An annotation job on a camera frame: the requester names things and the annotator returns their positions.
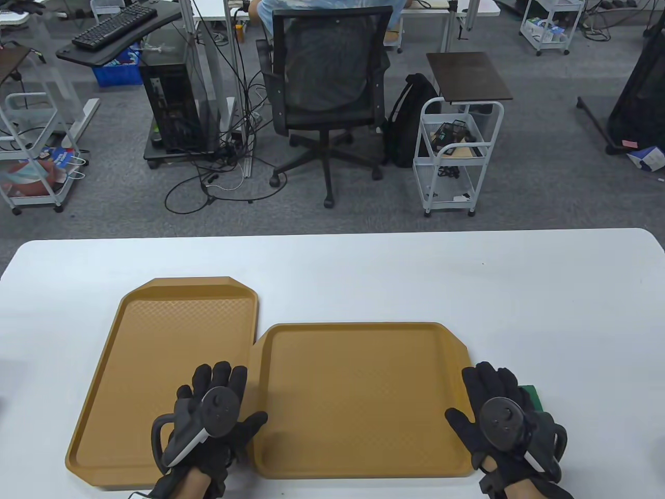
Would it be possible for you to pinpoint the person's right hand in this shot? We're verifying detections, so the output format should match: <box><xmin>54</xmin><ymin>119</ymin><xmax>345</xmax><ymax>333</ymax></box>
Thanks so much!
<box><xmin>445</xmin><ymin>361</ymin><xmax>568</xmax><ymax>492</ymax></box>

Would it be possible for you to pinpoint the person's left hand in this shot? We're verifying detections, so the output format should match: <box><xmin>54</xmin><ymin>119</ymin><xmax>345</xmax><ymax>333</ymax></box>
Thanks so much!
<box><xmin>156</xmin><ymin>362</ymin><xmax>269</xmax><ymax>476</ymax></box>

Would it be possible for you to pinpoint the yellow and green sponge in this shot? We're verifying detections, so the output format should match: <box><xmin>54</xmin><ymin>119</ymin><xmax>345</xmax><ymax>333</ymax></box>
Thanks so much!
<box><xmin>518</xmin><ymin>385</ymin><xmax>544</xmax><ymax>412</ymax></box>

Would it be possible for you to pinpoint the brown plastic food tray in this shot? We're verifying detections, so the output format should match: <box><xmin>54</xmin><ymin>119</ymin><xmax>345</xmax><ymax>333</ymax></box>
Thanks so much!
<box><xmin>65</xmin><ymin>277</ymin><xmax>259</xmax><ymax>488</ymax></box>
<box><xmin>251</xmin><ymin>322</ymin><xmax>474</xmax><ymax>479</ymax></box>

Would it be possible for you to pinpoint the person's right forearm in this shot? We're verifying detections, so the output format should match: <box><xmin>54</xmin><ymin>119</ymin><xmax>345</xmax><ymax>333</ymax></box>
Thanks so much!
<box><xmin>478</xmin><ymin>478</ymin><xmax>575</xmax><ymax>499</ymax></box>

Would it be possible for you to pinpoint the person's left forearm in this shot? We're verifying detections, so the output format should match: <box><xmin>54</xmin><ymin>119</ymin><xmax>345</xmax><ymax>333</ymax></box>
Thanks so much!
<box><xmin>151</xmin><ymin>465</ymin><xmax>229</xmax><ymax>499</ymax></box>

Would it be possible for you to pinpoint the grey left hand controller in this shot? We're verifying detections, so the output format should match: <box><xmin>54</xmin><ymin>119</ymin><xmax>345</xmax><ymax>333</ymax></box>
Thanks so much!
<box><xmin>151</xmin><ymin>387</ymin><xmax>237</xmax><ymax>471</ymax></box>

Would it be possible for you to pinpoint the grey hand controller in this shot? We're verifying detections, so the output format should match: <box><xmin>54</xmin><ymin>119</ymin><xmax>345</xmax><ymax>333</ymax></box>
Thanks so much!
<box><xmin>151</xmin><ymin>387</ymin><xmax>237</xmax><ymax>471</ymax></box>
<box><xmin>478</xmin><ymin>398</ymin><xmax>568</xmax><ymax>476</ymax></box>

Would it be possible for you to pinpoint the grey right hand controller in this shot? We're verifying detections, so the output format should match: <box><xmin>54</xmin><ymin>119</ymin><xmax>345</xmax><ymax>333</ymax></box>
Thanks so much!
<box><xmin>478</xmin><ymin>398</ymin><xmax>568</xmax><ymax>476</ymax></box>

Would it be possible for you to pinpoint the white rolling cart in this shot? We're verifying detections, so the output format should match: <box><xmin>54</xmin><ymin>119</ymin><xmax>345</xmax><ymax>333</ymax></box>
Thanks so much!
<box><xmin>413</xmin><ymin>100</ymin><xmax>504</xmax><ymax>217</ymax></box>
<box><xmin>521</xmin><ymin>0</ymin><xmax>585</xmax><ymax>56</ymax></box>
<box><xmin>0</xmin><ymin>93</ymin><xmax>81</xmax><ymax>215</ymax></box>

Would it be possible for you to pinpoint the black computer trolley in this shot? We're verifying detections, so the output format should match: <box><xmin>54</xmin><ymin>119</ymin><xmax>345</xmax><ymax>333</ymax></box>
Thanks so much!
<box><xmin>144</xmin><ymin>133</ymin><xmax>245</xmax><ymax>169</ymax></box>

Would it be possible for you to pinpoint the black backpack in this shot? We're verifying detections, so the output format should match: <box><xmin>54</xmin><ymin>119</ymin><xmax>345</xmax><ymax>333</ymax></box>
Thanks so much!
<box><xmin>383</xmin><ymin>73</ymin><xmax>442</xmax><ymax>168</ymax></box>

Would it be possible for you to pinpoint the white and blue box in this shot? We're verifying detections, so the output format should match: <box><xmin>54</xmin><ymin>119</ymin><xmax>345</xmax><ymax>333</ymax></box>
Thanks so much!
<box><xmin>626</xmin><ymin>147</ymin><xmax>665</xmax><ymax>173</ymax></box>

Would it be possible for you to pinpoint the black mesh office chair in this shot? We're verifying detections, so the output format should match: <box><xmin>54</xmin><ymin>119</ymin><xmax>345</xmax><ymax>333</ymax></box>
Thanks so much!
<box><xmin>256</xmin><ymin>6</ymin><xmax>394</xmax><ymax>208</ymax></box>

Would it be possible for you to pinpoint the blue paper bag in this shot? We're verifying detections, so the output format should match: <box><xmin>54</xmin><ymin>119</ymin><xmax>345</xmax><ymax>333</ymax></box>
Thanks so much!
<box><xmin>39</xmin><ymin>147</ymin><xmax>86</xmax><ymax>180</ymax></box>

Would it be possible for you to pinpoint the black computer tower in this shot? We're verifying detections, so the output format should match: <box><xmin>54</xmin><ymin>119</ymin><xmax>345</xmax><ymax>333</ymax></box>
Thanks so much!
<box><xmin>139</xmin><ymin>50</ymin><xmax>203</xmax><ymax>154</ymax></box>

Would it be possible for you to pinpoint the red and teal bag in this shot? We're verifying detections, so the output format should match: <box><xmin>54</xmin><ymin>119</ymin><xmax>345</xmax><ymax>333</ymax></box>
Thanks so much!
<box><xmin>0</xmin><ymin>159</ymin><xmax>68</xmax><ymax>197</ymax></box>

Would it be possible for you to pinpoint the dark brown side table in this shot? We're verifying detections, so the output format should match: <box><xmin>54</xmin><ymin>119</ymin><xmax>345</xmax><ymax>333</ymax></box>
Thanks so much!
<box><xmin>0</xmin><ymin>44</ymin><xmax>32</xmax><ymax>84</ymax></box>
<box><xmin>426</xmin><ymin>51</ymin><xmax>513</xmax><ymax>104</ymax></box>

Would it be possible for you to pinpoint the black covered stand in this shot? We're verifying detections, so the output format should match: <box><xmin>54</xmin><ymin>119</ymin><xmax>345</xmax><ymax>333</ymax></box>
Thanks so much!
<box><xmin>577</xmin><ymin>21</ymin><xmax>665</xmax><ymax>155</ymax></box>

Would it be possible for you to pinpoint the blue plastic crate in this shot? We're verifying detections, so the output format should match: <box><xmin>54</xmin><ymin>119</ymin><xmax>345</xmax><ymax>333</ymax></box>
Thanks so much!
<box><xmin>92</xmin><ymin>44</ymin><xmax>143</xmax><ymax>87</ymax></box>

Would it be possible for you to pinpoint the black curved desk top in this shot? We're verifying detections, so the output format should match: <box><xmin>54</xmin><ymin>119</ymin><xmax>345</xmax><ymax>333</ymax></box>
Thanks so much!
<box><xmin>56</xmin><ymin>0</ymin><xmax>183</xmax><ymax>67</ymax></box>

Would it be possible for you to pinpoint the cardboard box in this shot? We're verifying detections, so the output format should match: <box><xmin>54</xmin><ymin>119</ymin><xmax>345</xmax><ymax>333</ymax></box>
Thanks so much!
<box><xmin>383</xmin><ymin>20</ymin><xmax>404</xmax><ymax>52</ymax></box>

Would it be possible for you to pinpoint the black keyboard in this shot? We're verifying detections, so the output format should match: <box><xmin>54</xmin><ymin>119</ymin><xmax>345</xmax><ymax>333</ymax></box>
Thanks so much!
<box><xmin>72</xmin><ymin>3</ymin><xmax>158</xmax><ymax>51</ymax></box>

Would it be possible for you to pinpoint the white office desk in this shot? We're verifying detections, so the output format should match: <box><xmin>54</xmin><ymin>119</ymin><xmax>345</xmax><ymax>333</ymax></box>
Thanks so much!
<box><xmin>192</xmin><ymin>0</ymin><xmax>502</xmax><ymax>130</ymax></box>

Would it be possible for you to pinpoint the black floor cable tangle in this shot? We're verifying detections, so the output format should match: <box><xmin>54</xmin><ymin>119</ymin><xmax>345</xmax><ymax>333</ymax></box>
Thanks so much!
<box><xmin>165</xmin><ymin>68</ymin><xmax>287</xmax><ymax>214</ymax></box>

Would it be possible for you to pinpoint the black wire basket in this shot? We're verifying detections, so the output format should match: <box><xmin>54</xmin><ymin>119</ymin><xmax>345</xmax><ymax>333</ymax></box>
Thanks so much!
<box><xmin>430</xmin><ymin>121</ymin><xmax>476</xmax><ymax>155</ymax></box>

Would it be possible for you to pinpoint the white desk leg frame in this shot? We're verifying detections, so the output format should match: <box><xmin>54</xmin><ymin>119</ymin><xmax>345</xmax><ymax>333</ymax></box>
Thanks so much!
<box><xmin>26</xmin><ymin>0</ymin><xmax>102</xmax><ymax>151</ymax></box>

